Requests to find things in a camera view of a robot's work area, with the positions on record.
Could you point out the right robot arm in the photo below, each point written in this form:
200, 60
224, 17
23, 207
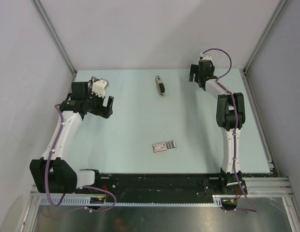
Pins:
230, 117

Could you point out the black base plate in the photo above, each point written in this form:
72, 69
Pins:
156, 188

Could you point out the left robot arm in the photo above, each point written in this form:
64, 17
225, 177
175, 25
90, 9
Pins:
51, 172

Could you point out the red staple box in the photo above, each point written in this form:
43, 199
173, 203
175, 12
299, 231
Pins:
164, 146

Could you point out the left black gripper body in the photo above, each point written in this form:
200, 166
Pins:
95, 105

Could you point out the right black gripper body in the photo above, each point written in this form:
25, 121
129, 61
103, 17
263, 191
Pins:
213, 69

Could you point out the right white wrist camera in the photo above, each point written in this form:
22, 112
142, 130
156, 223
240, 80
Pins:
205, 57

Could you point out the black and cream stapler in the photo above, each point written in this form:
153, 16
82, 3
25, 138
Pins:
160, 86

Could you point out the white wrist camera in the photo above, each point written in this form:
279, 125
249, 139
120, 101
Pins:
205, 57
99, 86

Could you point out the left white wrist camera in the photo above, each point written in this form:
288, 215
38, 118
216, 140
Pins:
99, 86

